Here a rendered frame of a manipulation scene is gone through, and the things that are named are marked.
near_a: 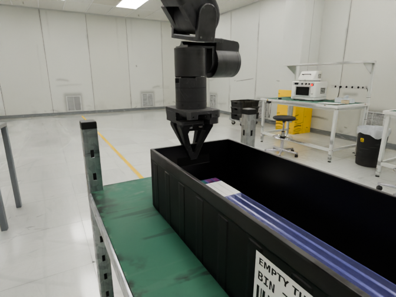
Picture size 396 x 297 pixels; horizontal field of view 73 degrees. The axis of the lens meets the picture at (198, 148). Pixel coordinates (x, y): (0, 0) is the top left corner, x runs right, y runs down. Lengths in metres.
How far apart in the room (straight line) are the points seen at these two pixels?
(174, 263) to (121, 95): 9.22
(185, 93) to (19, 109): 8.92
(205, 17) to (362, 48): 5.35
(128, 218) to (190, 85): 0.25
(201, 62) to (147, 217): 0.28
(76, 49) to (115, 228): 8.95
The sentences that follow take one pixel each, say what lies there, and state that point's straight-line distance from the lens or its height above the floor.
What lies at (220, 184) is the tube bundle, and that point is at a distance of 0.50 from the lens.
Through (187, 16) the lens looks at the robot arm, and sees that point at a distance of 0.45.
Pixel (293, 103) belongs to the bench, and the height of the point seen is 0.77.
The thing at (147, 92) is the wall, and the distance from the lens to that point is 9.78.
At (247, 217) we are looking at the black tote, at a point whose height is 1.06.
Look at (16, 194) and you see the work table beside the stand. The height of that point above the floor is 0.14.
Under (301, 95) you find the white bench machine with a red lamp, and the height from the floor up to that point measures 0.88.
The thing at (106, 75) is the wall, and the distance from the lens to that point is 9.42.
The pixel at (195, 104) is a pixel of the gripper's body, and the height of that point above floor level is 1.14.
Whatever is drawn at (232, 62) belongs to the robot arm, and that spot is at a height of 1.21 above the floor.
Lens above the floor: 1.19
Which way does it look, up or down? 15 degrees down
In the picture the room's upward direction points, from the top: straight up
